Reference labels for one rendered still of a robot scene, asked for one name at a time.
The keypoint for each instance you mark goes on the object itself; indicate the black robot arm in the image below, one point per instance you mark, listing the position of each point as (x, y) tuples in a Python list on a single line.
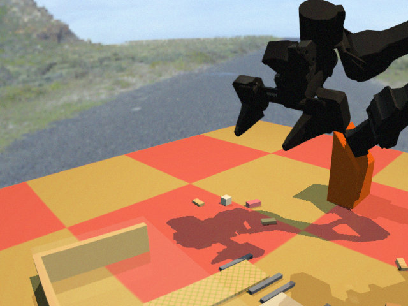
[(364, 55)]

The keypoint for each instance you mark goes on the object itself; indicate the white cube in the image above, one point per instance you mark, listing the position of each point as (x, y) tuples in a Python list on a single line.
[(226, 200)]

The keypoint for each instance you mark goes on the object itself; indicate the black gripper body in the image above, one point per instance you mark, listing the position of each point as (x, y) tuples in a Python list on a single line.
[(292, 92)]

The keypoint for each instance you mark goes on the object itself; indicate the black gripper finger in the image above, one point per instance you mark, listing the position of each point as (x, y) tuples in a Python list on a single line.
[(314, 121), (250, 112)]

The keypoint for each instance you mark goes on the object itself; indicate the yellow crosshatched flat strip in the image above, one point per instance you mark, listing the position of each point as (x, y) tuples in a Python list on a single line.
[(240, 277)]

